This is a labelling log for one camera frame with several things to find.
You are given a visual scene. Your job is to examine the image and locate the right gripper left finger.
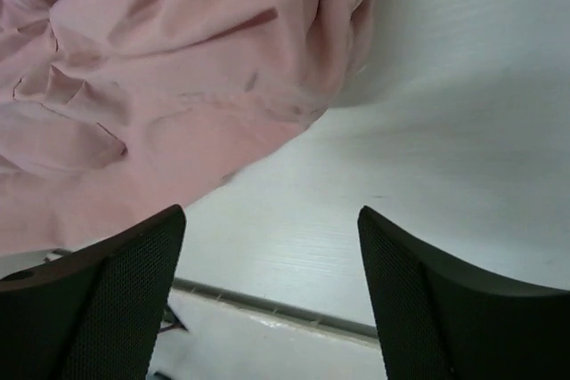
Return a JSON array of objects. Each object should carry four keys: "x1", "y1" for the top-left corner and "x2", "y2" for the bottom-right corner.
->
[{"x1": 1, "y1": 205, "x2": 185, "y2": 379}]

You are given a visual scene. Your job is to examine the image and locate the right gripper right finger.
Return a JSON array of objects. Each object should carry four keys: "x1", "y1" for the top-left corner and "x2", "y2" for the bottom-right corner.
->
[{"x1": 357, "y1": 206, "x2": 569, "y2": 380}]

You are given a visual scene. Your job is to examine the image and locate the pink trousers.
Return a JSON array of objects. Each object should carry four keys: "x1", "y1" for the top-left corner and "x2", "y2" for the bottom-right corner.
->
[{"x1": 1, "y1": 0, "x2": 375, "y2": 255}]

